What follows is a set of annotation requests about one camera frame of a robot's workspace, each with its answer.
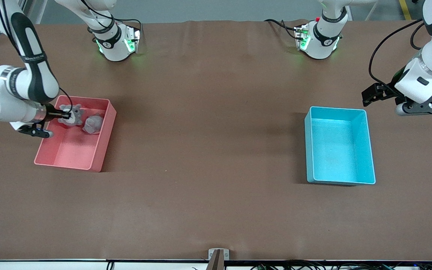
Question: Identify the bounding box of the arm black gripper cable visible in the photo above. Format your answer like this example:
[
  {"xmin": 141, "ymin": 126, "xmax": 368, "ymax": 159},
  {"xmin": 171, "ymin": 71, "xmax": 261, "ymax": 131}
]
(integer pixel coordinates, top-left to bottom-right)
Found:
[
  {"xmin": 0, "ymin": 0, "xmax": 74, "ymax": 115},
  {"xmin": 368, "ymin": 18, "xmax": 426, "ymax": 94}
]

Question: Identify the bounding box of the right arm black gripper cable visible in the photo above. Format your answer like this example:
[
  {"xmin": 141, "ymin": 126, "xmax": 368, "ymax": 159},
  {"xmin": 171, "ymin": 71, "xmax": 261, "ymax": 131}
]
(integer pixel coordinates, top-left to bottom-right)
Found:
[{"xmin": 0, "ymin": 0, "xmax": 74, "ymax": 115}]

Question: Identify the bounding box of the right arm base connector plate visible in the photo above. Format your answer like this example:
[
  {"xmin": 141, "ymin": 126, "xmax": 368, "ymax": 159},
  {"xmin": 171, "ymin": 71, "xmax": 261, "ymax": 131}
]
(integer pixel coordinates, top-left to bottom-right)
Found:
[{"xmin": 125, "ymin": 28, "xmax": 141, "ymax": 53}]

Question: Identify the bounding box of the left arm black gripper cable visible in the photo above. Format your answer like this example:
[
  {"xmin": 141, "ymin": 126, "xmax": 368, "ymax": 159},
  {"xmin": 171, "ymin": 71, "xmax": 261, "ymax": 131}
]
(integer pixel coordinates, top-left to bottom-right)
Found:
[{"xmin": 368, "ymin": 18, "xmax": 426, "ymax": 94}]

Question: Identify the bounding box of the right arm base black cable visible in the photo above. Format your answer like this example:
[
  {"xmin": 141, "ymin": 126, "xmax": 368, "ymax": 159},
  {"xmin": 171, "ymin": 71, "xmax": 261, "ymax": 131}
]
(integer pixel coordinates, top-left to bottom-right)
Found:
[{"xmin": 117, "ymin": 18, "xmax": 143, "ymax": 38}]

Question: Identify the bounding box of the brown table mat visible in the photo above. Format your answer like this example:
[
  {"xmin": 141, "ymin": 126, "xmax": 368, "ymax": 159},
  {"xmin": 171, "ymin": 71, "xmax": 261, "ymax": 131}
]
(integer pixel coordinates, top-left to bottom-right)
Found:
[{"xmin": 0, "ymin": 19, "xmax": 432, "ymax": 261}]

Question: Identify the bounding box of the pink plastic box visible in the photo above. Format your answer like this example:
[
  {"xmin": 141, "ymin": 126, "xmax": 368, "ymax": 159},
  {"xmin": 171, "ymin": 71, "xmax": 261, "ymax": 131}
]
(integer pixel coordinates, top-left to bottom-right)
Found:
[{"xmin": 34, "ymin": 95, "xmax": 117, "ymax": 172}]

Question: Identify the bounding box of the left arm base black cable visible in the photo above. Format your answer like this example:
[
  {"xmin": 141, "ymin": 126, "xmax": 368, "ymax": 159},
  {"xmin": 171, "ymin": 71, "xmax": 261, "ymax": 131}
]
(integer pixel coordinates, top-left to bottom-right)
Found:
[{"xmin": 264, "ymin": 19, "xmax": 299, "ymax": 40}]

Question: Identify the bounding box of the blue plastic box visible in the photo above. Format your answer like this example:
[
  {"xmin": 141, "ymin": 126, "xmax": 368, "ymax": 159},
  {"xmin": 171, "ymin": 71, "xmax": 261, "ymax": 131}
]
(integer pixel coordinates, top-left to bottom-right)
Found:
[{"xmin": 304, "ymin": 106, "xmax": 376, "ymax": 186}]

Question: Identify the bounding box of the metal camera bracket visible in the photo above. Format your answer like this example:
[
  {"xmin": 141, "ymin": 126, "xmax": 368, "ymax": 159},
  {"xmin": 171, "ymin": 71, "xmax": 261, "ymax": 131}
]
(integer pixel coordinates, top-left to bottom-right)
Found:
[{"xmin": 208, "ymin": 248, "xmax": 230, "ymax": 270}]

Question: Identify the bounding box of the arm base black cable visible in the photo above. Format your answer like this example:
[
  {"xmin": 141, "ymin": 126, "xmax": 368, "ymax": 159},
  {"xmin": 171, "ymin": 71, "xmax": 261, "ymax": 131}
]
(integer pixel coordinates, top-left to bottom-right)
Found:
[
  {"xmin": 117, "ymin": 18, "xmax": 143, "ymax": 38},
  {"xmin": 264, "ymin": 19, "xmax": 299, "ymax": 40}
]

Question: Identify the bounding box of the left arm base connector plate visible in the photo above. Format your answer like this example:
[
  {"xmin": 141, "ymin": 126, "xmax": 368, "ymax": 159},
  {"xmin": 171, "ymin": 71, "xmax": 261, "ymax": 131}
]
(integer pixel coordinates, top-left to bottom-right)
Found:
[{"xmin": 294, "ymin": 24, "xmax": 310, "ymax": 51}]

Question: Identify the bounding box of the tangled black cable bundle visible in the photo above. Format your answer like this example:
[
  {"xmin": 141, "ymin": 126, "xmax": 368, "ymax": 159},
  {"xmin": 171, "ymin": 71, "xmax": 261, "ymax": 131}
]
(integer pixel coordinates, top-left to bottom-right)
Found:
[{"xmin": 249, "ymin": 261, "xmax": 432, "ymax": 270}]

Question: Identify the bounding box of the grey Totoro plush toy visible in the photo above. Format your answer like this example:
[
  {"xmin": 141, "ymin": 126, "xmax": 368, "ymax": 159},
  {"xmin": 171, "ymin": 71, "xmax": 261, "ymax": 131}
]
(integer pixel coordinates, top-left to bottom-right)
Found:
[
  {"xmin": 58, "ymin": 104, "xmax": 85, "ymax": 126},
  {"xmin": 82, "ymin": 114, "xmax": 105, "ymax": 135}
]

